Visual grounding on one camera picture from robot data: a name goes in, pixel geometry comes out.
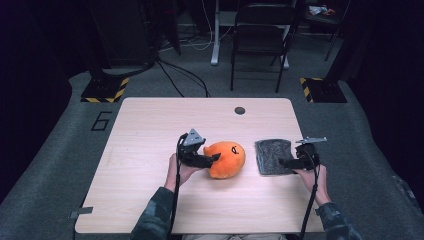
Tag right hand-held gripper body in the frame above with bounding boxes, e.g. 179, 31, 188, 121
295, 136, 328, 171

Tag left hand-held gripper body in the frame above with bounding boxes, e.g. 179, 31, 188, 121
176, 128, 208, 168

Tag grey fluffy cloth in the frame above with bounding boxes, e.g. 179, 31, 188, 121
254, 138, 297, 176

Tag orange plush toy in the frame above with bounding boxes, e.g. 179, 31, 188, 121
203, 140, 247, 180

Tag person's left hand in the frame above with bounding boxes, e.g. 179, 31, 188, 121
164, 153, 201, 193

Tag person's right hand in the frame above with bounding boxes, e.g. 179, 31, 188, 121
293, 164, 332, 207

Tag black yellow-striped stand base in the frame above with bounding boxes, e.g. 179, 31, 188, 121
80, 77, 130, 104
299, 77, 348, 104

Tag white desk leg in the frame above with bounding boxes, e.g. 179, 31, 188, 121
210, 0, 222, 66

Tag grey tape strip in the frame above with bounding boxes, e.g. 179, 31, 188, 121
69, 206, 94, 220

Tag black folding chair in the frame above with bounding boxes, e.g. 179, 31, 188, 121
229, 2, 301, 94

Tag black cabinet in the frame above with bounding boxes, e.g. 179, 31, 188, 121
84, 0, 158, 68

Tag orange and white object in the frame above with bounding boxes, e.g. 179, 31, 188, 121
308, 4, 336, 17

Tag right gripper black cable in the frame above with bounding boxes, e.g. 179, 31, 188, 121
299, 149, 322, 240

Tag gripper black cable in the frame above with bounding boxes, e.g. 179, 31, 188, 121
299, 149, 322, 240
167, 133, 189, 240

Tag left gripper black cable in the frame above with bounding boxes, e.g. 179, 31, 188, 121
167, 133, 189, 240

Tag black floor cables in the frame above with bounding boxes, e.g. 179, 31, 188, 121
156, 59, 211, 98

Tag white floor cable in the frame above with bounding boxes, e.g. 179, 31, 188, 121
159, 0, 234, 53

